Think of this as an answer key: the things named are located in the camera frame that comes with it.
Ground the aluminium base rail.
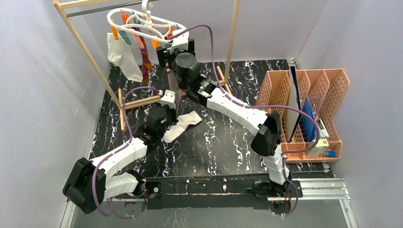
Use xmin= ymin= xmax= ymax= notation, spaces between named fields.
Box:
xmin=67 ymin=178 xmax=351 ymax=202

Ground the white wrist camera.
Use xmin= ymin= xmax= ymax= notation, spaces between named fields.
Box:
xmin=159 ymin=90 xmax=176 ymax=110
xmin=170 ymin=32 xmax=189 ymax=53

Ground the white board in organizer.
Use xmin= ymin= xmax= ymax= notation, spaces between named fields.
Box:
xmin=284 ymin=66 xmax=301 ymax=143

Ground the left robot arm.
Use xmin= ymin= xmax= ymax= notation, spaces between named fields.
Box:
xmin=62 ymin=105 xmax=177 ymax=214

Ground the white fluffy sock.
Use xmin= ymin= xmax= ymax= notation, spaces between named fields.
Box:
xmin=107 ymin=33 xmax=143 ymax=83
xmin=163 ymin=111 xmax=202 ymax=143

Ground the maroon yellow striped sock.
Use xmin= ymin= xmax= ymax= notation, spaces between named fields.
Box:
xmin=139 ymin=37 xmax=152 ymax=83

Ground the small yellow white box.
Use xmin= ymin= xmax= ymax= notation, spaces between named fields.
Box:
xmin=305 ymin=139 xmax=329 ymax=157

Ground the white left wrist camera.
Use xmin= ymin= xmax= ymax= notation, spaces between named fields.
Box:
xmin=159 ymin=90 xmax=176 ymax=110

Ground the grey sock with red stripes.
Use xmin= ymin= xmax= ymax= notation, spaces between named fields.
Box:
xmin=165 ymin=59 xmax=182 ymax=108

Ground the wooden clothes rack frame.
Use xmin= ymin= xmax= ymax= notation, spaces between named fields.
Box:
xmin=53 ymin=0 xmax=240 ymax=131

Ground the orange plastic desk organizer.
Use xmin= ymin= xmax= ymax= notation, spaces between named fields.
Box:
xmin=255 ymin=69 xmax=349 ymax=163

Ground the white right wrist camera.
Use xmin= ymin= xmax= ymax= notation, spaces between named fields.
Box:
xmin=170 ymin=32 xmax=189 ymax=53

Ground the metal hanging rod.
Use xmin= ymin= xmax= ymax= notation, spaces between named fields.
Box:
xmin=66 ymin=1 xmax=142 ymax=18

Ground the blue folder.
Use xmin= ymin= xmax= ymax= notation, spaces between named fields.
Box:
xmin=300 ymin=97 xmax=316 ymax=143

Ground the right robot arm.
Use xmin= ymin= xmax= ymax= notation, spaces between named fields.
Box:
xmin=155 ymin=45 xmax=289 ymax=185

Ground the white plastic clip hanger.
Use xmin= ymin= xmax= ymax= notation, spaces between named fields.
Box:
xmin=106 ymin=0 xmax=186 ymax=45

